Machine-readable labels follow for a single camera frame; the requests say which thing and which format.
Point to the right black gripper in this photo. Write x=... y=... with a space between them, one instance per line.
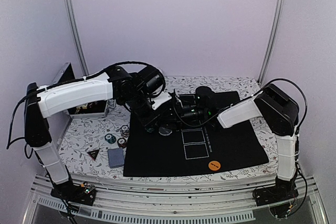
x=178 y=112

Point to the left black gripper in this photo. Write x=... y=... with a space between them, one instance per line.
x=149 y=123

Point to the clear dealer button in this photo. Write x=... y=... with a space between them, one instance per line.
x=165 y=131

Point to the orange big blind button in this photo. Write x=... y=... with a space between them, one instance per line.
x=214 y=165

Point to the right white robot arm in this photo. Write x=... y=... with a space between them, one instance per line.
x=279 y=110

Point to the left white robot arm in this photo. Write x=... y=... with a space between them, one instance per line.
x=42 y=103

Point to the silver poker chip case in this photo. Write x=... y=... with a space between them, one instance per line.
x=78 y=106

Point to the black poker mat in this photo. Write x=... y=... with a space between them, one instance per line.
x=187 y=152

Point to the white poker chip stack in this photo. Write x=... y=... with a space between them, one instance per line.
x=125 y=131

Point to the green poker chip stack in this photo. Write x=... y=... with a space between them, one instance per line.
x=110 y=138

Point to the red poker chip stack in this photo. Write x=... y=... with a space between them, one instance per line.
x=122 y=143

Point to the blue card deck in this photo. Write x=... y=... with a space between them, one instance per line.
x=115 y=157

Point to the black triangular marker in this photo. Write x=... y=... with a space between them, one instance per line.
x=93 y=154

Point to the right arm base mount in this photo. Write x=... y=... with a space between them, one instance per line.
x=281 y=191

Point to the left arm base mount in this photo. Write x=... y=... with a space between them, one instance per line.
x=69 y=192

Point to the left aluminium frame post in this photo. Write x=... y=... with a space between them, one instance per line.
x=76 y=37

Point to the aluminium frame post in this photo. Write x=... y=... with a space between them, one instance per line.
x=76 y=37
x=271 y=41

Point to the right aluminium frame post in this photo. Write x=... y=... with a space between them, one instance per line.
x=271 y=41

